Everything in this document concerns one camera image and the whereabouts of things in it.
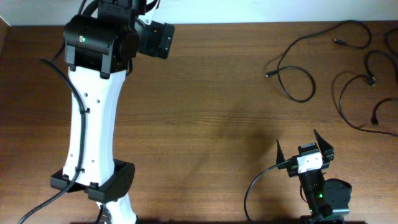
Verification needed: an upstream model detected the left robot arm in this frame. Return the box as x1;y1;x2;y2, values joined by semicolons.
50;1;175;223

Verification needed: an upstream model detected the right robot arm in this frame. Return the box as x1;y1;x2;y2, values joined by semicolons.
276;131;352;224

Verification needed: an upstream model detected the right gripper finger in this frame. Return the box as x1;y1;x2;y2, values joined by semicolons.
313;129;334;157
276;140;285;170

